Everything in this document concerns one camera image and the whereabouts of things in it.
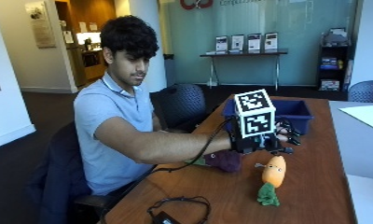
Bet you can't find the black office chair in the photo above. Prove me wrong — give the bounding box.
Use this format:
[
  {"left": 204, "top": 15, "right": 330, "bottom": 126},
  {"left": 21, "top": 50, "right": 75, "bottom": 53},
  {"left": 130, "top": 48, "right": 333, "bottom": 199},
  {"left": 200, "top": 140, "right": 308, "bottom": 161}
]
[{"left": 26, "top": 121, "right": 126, "bottom": 224}]

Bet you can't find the black glove cable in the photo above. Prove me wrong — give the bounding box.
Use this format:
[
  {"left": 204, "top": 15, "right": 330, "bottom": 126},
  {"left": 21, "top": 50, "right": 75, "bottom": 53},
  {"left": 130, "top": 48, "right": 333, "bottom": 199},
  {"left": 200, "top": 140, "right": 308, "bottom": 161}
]
[{"left": 99, "top": 118, "right": 235, "bottom": 218}]

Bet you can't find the black magazine shelf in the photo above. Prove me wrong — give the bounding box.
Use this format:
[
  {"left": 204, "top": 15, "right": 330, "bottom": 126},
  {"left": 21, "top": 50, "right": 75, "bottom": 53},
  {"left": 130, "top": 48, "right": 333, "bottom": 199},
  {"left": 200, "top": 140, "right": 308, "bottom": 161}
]
[{"left": 316, "top": 27, "right": 353, "bottom": 92}]

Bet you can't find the framed display card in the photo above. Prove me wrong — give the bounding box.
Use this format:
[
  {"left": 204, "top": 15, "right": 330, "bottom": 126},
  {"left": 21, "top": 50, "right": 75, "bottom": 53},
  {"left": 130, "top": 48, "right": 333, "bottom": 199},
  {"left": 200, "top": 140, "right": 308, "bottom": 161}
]
[
  {"left": 231, "top": 34, "right": 247, "bottom": 52},
  {"left": 264, "top": 32, "right": 280, "bottom": 51},
  {"left": 248, "top": 33, "right": 263, "bottom": 51},
  {"left": 215, "top": 35, "right": 229, "bottom": 52}
]

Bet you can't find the black coiled cable with adapter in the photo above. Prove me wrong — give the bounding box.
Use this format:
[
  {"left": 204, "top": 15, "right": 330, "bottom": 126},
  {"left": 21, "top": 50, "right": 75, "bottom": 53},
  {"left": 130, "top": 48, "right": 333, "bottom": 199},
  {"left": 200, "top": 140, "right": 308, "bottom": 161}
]
[{"left": 147, "top": 195, "right": 213, "bottom": 224}]

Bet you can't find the purple eggplant plush toy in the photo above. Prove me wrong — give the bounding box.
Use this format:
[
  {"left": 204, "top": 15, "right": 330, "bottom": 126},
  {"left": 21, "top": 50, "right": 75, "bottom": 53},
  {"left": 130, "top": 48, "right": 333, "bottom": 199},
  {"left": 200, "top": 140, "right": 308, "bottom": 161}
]
[{"left": 186, "top": 149, "right": 244, "bottom": 174}]

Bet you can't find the white paper sheet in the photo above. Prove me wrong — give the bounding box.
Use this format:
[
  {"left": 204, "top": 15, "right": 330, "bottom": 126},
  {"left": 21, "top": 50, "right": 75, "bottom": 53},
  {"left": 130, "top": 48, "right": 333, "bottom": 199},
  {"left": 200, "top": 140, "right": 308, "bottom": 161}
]
[{"left": 338, "top": 104, "right": 373, "bottom": 131}]

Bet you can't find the white marker cube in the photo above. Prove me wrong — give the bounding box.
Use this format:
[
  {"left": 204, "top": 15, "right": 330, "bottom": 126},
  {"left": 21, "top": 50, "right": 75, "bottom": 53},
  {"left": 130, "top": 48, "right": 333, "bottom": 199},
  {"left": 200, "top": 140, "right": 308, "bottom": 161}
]
[{"left": 233, "top": 89, "right": 277, "bottom": 139}]

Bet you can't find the orange carrot plush toy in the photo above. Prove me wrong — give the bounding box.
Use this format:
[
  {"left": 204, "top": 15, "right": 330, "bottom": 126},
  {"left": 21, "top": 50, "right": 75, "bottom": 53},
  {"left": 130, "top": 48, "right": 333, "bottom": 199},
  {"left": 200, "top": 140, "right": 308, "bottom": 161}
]
[{"left": 253, "top": 155, "right": 289, "bottom": 207}]

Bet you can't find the dark perforated chair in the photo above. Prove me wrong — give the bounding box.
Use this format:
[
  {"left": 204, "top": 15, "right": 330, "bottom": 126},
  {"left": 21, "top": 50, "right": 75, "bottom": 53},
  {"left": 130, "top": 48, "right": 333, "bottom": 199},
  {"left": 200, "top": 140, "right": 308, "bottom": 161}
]
[
  {"left": 346, "top": 79, "right": 373, "bottom": 105},
  {"left": 150, "top": 83, "right": 208, "bottom": 132}
]

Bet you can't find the narrow display table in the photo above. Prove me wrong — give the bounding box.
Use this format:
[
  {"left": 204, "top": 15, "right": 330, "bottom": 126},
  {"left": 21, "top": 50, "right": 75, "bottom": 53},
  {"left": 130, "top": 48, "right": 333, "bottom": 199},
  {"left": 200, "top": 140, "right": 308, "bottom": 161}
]
[{"left": 199, "top": 49, "right": 289, "bottom": 91}]

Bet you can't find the wooden reception counter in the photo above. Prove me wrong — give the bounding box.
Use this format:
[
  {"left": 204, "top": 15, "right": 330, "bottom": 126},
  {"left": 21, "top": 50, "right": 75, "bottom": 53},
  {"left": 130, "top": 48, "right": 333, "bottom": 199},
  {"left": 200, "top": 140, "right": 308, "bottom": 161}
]
[{"left": 66, "top": 31, "right": 110, "bottom": 88}]

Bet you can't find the the person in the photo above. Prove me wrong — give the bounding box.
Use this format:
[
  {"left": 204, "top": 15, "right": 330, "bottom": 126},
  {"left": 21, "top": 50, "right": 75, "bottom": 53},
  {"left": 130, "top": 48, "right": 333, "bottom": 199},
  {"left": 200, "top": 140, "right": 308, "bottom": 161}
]
[{"left": 72, "top": 14, "right": 233, "bottom": 197}]

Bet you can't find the blue plastic bin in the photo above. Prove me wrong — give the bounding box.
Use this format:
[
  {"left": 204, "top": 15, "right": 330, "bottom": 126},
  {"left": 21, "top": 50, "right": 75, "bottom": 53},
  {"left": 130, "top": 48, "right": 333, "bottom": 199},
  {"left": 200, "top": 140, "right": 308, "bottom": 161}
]
[{"left": 221, "top": 98, "right": 315, "bottom": 136}]

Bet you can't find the wall poster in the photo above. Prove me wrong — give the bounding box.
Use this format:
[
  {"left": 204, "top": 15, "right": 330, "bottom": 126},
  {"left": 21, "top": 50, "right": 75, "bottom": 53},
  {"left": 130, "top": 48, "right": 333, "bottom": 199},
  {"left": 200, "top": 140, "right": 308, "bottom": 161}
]
[{"left": 25, "top": 0, "right": 58, "bottom": 49}]

